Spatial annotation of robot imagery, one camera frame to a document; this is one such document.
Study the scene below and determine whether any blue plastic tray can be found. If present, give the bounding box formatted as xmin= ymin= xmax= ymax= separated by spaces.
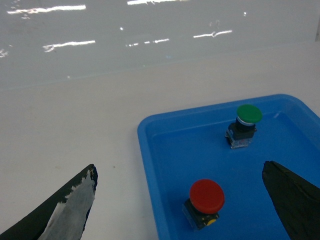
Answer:
xmin=137 ymin=94 xmax=320 ymax=240

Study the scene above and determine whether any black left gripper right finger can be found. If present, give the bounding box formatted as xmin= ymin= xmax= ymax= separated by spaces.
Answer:
xmin=262 ymin=161 xmax=320 ymax=240

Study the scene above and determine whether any green mushroom push button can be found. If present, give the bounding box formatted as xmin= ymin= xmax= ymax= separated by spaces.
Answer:
xmin=225 ymin=104 xmax=263 ymax=149

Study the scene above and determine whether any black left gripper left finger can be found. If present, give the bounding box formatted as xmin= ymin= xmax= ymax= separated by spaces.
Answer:
xmin=0 ymin=164 xmax=98 ymax=240

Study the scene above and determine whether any red mushroom push button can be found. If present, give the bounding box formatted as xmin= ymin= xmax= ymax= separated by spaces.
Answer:
xmin=182 ymin=178 xmax=225 ymax=231

